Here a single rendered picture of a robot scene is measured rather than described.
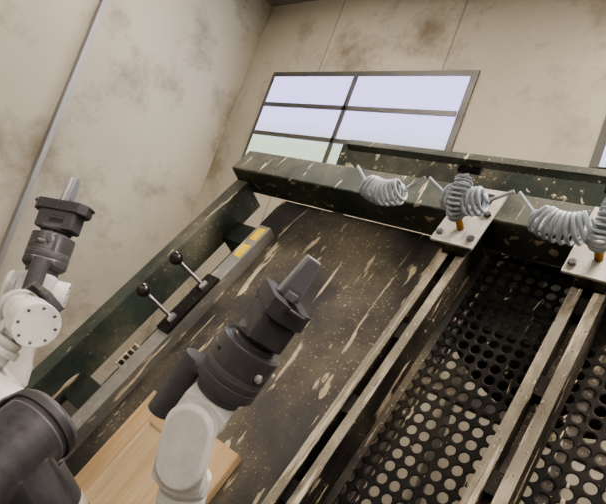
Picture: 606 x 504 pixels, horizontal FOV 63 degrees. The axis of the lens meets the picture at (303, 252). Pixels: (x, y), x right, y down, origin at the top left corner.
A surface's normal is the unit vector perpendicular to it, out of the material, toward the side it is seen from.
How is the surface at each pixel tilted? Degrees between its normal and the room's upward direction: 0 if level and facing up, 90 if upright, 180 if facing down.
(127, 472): 59
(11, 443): 45
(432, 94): 90
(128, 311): 90
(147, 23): 90
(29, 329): 87
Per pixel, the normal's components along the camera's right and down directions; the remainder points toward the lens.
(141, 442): -0.32, -0.70
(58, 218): -0.04, -0.29
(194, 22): 0.71, 0.23
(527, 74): -0.61, -0.26
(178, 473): -0.13, -0.02
